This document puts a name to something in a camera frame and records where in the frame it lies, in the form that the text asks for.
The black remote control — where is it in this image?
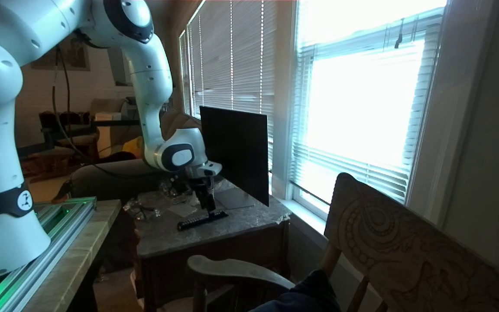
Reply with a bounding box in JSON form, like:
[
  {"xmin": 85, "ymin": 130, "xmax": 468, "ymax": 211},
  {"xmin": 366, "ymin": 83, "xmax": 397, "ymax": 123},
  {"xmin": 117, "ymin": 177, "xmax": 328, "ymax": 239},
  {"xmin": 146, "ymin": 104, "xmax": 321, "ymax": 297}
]
[{"xmin": 177, "ymin": 210, "xmax": 229, "ymax": 231}]

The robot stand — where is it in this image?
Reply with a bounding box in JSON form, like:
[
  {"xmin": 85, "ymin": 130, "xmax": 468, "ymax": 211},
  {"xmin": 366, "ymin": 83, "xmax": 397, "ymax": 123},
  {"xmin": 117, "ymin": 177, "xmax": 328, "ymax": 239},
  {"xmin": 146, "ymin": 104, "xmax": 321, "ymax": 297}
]
[{"xmin": 0, "ymin": 197, "xmax": 123, "ymax": 312}]

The window with closed blinds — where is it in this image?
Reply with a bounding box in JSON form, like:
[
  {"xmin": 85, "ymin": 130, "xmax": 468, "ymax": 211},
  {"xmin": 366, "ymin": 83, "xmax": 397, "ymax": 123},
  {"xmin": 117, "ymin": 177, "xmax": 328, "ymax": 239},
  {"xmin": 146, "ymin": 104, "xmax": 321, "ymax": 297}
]
[{"xmin": 179, "ymin": 0, "xmax": 295, "ymax": 174}]

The clear plastic wrap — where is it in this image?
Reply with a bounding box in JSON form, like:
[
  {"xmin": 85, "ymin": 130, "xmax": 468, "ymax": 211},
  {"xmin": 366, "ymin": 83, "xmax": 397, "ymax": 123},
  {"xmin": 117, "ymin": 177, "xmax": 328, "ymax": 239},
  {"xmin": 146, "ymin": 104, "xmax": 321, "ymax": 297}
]
[
  {"xmin": 158, "ymin": 177, "xmax": 194, "ymax": 205},
  {"xmin": 123, "ymin": 197, "xmax": 162, "ymax": 221}
]

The yellow object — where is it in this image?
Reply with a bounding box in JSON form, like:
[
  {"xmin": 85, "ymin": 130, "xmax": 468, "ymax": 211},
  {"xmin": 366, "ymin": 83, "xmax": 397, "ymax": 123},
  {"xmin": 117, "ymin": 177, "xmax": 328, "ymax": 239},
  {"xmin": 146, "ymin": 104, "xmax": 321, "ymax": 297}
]
[{"xmin": 123, "ymin": 136, "xmax": 145, "ymax": 159}]

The window with white blinds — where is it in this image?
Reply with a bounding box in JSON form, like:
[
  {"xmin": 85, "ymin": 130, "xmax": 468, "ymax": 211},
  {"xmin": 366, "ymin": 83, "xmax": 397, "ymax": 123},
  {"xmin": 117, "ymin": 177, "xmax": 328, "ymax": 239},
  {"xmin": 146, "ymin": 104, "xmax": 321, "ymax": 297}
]
[{"xmin": 290, "ymin": 0, "xmax": 447, "ymax": 219}]

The carved wooden chair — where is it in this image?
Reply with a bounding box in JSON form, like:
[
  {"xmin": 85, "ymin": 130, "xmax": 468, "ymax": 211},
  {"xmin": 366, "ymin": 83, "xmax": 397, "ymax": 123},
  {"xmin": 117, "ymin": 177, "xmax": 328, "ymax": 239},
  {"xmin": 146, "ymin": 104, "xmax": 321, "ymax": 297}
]
[{"xmin": 187, "ymin": 172, "xmax": 499, "ymax": 312}]

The framed wall picture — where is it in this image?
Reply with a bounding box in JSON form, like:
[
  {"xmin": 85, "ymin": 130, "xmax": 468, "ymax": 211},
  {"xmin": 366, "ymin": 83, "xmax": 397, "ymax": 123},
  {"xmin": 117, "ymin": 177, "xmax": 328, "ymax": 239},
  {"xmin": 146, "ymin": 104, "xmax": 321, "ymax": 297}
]
[{"xmin": 30, "ymin": 34, "xmax": 91, "ymax": 72}]

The grey square mat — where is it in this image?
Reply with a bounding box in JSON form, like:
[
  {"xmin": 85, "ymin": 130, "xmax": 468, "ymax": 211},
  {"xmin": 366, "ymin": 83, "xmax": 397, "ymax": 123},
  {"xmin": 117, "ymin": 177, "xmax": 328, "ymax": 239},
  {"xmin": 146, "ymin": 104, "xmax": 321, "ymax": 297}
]
[{"xmin": 214, "ymin": 187, "xmax": 257, "ymax": 210}]

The black flat monitor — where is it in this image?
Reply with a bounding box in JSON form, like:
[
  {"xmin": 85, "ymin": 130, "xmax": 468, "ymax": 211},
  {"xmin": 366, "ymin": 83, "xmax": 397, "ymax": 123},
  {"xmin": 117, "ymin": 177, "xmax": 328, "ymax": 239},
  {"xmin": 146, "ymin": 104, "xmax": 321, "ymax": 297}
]
[{"xmin": 199, "ymin": 106, "xmax": 270, "ymax": 207}]

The grey sofa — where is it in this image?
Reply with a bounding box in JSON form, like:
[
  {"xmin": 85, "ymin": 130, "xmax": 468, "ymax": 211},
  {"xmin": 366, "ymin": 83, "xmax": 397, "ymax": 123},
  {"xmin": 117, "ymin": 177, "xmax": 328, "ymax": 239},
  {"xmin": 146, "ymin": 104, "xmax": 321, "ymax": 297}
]
[{"xmin": 52, "ymin": 159, "xmax": 165, "ymax": 205}]

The row of dark wooden chairs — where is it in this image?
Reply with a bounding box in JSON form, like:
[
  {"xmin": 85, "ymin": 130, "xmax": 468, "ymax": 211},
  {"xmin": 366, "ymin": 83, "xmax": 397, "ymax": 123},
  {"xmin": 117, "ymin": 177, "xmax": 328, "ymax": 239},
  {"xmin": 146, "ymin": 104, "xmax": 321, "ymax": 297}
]
[{"xmin": 18, "ymin": 110, "xmax": 100, "ymax": 174}]

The dark cloth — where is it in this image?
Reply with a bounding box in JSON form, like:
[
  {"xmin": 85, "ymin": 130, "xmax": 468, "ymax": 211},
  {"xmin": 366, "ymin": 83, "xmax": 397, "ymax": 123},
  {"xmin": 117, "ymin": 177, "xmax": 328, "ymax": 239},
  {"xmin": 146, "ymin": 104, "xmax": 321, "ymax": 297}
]
[{"xmin": 249, "ymin": 269, "xmax": 342, "ymax": 312}]

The grey paper sheet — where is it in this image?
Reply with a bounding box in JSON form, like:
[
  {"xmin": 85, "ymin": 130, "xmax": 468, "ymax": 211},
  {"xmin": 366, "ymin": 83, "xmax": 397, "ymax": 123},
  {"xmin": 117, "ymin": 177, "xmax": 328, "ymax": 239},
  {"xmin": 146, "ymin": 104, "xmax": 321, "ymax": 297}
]
[{"xmin": 167, "ymin": 202, "xmax": 199, "ymax": 218}]

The black cable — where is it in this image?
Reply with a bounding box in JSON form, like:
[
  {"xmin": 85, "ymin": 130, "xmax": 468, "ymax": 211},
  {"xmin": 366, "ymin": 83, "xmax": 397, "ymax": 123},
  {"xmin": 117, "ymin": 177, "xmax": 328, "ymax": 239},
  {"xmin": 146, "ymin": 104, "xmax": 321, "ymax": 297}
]
[{"xmin": 51, "ymin": 45, "xmax": 146, "ymax": 179}]

